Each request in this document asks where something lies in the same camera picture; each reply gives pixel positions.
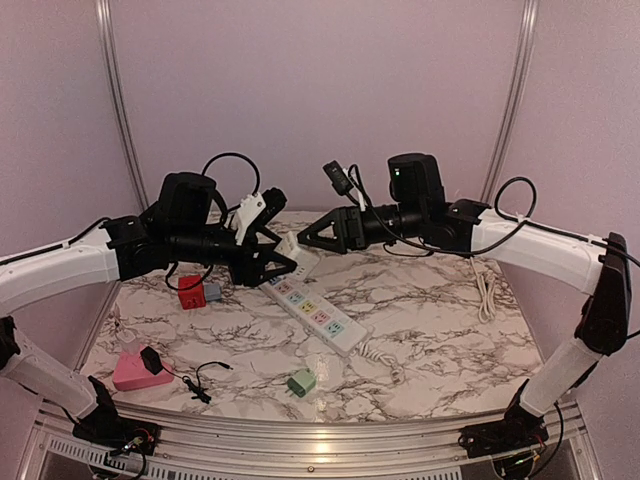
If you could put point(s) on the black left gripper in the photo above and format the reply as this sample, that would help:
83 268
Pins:
250 273

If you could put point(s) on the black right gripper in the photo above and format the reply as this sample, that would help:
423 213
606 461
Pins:
336 217

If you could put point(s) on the red cube socket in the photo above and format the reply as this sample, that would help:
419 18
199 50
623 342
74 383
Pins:
191 292

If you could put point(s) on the white multicolour power strip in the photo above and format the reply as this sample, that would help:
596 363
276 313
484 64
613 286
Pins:
317 315

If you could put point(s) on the green plug adapter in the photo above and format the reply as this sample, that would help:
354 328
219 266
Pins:
301 382

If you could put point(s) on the black power adapter with cable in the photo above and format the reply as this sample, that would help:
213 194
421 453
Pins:
153 363

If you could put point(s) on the pink triangular power strip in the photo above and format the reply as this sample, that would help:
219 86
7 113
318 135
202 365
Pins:
130 374

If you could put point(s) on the white cube adapter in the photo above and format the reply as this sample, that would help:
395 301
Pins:
306 260

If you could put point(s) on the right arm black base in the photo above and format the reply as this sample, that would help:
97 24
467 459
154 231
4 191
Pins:
517 429

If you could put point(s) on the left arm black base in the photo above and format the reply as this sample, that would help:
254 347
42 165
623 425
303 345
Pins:
105 426

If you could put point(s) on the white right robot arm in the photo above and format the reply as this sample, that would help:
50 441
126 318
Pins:
575 288

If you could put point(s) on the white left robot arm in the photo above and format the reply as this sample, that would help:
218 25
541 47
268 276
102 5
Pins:
34 284

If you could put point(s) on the light blue plug adapter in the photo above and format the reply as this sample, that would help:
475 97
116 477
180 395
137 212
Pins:
212 292

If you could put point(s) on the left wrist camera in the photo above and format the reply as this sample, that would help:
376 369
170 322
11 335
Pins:
256 210

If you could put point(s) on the aluminium front rail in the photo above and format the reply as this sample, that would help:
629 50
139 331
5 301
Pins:
206 447

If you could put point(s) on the right aluminium frame post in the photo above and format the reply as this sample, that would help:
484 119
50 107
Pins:
517 86

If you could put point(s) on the aluminium frame post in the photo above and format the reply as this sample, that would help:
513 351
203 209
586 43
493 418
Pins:
517 86
114 81

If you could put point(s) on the left aluminium frame post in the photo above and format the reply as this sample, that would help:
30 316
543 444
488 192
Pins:
114 81

